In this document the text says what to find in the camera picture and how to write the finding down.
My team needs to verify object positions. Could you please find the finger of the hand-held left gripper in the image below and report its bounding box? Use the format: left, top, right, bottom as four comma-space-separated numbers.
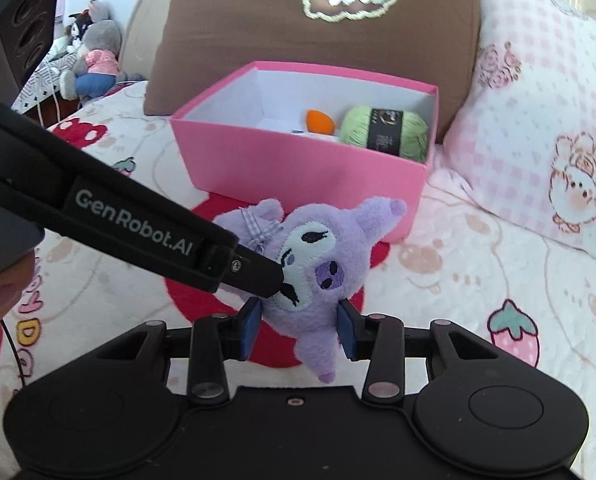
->
222, 247, 285, 298

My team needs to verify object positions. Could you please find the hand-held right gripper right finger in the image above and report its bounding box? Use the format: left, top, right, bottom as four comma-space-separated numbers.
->
339, 299, 499, 402

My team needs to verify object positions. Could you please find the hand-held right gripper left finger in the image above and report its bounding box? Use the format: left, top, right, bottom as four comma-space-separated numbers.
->
95, 297, 263, 403

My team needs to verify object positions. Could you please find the purple plush toy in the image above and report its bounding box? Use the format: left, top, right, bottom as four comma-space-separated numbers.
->
213, 196, 409, 385

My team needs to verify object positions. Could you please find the pink cardboard box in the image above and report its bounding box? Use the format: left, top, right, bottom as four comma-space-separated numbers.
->
170, 60, 439, 243

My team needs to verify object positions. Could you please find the orange makeup sponge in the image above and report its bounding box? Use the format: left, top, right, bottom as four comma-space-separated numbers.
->
305, 109, 339, 136

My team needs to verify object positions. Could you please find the patterned tablecloth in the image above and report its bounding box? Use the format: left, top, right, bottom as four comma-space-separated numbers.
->
12, 50, 86, 111

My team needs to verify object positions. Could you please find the grey plush rabbit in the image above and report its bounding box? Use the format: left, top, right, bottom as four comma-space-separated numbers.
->
60, 0, 122, 101

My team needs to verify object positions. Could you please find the black and white plush toy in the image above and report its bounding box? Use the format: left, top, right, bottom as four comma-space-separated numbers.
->
66, 10, 96, 53

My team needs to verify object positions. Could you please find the green yarn ball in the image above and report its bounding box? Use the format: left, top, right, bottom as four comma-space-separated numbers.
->
339, 104, 431, 161

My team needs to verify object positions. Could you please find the black loudspeaker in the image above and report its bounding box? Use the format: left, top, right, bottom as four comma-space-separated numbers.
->
0, 0, 62, 106

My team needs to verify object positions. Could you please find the brown embroidered pillow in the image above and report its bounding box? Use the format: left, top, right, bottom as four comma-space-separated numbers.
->
144, 0, 481, 143

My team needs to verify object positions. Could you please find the pink checked pillow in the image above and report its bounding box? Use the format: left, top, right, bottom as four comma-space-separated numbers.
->
440, 0, 596, 268

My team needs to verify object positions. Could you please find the black cable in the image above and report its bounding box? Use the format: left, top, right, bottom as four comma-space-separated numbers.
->
0, 317, 31, 391

